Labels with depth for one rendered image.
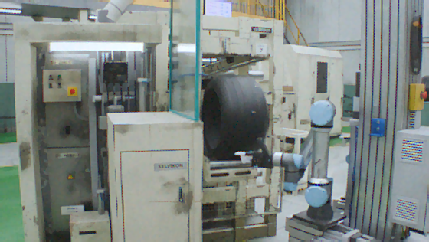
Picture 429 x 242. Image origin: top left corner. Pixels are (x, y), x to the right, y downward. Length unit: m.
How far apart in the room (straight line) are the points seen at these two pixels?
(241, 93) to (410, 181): 1.16
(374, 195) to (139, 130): 1.26
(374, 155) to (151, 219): 1.18
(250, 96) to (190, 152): 0.85
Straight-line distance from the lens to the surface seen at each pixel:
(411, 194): 1.97
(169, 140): 1.66
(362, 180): 2.13
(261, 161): 2.01
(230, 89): 2.42
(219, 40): 2.82
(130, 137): 1.63
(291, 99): 7.55
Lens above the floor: 1.46
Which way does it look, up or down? 6 degrees down
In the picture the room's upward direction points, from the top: 1 degrees clockwise
